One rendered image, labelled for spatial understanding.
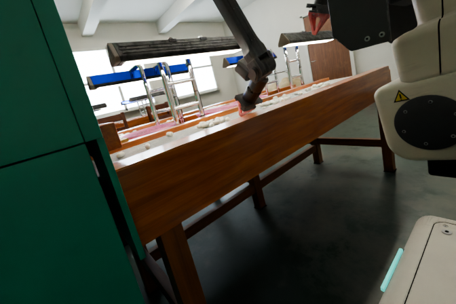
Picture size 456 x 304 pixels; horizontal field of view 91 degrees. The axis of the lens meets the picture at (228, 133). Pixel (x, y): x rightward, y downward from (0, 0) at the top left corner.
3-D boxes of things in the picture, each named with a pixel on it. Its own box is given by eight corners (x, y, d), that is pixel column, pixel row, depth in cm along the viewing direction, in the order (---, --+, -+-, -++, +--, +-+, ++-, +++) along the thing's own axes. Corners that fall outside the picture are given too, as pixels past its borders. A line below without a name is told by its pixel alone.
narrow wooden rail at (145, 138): (330, 90, 188) (329, 77, 186) (97, 183, 80) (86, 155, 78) (324, 91, 193) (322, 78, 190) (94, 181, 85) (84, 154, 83)
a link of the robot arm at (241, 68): (257, 72, 69) (276, 61, 72) (233, 51, 73) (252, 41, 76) (250, 96, 80) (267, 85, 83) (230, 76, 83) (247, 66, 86)
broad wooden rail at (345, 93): (391, 91, 157) (389, 65, 153) (140, 248, 49) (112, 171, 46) (372, 93, 166) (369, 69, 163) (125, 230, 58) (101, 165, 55)
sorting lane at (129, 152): (370, 75, 164) (369, 72, 163) (107, 181, 56) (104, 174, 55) (330, 82, 187) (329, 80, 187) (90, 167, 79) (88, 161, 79)
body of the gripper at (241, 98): (233, 98, 85) (239, 83, 79) (251, 93, 91) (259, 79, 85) (243, 110, 82) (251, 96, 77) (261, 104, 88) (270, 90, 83)
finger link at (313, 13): (302, 33, 84) (309, 5, 80) (312, 32, 89) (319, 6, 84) (319, 36, 80) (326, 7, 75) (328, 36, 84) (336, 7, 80)
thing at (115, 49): (248, 47, 110) (244, 32, 108) (116, 62, 72) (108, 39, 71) (237, 52, 116) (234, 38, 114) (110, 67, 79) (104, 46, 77)
